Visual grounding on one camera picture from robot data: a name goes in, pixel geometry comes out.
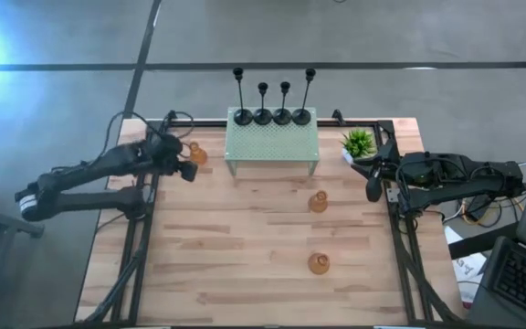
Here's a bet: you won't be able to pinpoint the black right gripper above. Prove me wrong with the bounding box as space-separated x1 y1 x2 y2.
351 139 410 204

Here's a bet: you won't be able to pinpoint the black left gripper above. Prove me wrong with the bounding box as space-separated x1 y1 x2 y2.
143 133 199 183

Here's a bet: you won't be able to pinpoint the amber glass candle holder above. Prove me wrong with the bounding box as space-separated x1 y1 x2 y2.
307 252 331 276
308 189 330 214
187 141 209 166

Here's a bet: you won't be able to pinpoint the tall black candlestick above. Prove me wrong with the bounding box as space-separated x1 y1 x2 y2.
232 67 254 127
291 68 317 127

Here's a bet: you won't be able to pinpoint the short black candlestick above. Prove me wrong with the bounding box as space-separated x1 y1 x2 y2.
253 81 274 126
272 80 293 127

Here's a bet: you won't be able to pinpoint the green plant in white pot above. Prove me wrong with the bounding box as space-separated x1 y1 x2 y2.
340 128 377 165

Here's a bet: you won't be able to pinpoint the green perforated metal shelf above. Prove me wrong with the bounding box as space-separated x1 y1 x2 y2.
224 106 321 184

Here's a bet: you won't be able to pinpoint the black power brick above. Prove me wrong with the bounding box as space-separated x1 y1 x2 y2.
466 195 497 221

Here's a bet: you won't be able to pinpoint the black support bar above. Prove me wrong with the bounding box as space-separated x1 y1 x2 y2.
447 222 520 260

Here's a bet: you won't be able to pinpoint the white paper sheets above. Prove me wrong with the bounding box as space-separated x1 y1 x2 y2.
444 226 488 308

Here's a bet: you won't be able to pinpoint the grey laptop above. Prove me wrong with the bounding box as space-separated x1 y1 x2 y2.
468 132 526 329

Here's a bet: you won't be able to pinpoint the black metal stand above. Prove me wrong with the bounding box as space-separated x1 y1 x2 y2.
0 182 46 329

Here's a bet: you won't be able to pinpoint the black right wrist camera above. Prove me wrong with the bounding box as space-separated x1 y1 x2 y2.
406 153 433 184

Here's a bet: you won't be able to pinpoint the black aluminium table frame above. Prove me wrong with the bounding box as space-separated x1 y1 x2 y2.
82 109 465 325

